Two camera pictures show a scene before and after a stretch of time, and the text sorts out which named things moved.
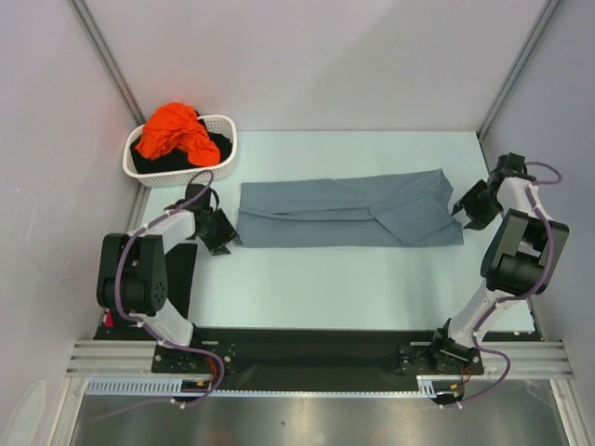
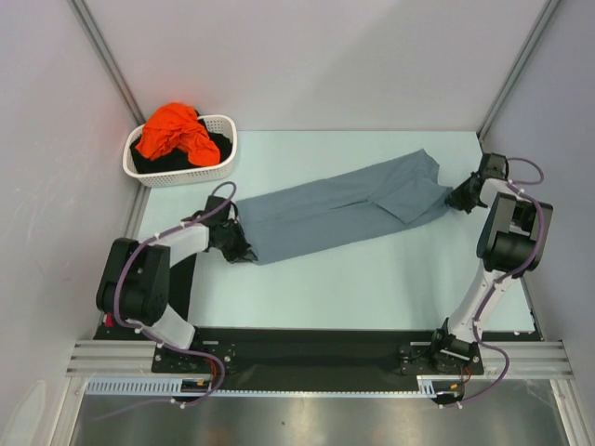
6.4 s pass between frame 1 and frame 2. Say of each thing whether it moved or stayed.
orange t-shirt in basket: stayed
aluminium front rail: stayed
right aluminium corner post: stayed
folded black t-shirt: stayed
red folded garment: stayed
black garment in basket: stayed
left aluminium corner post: stayed
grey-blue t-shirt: moved
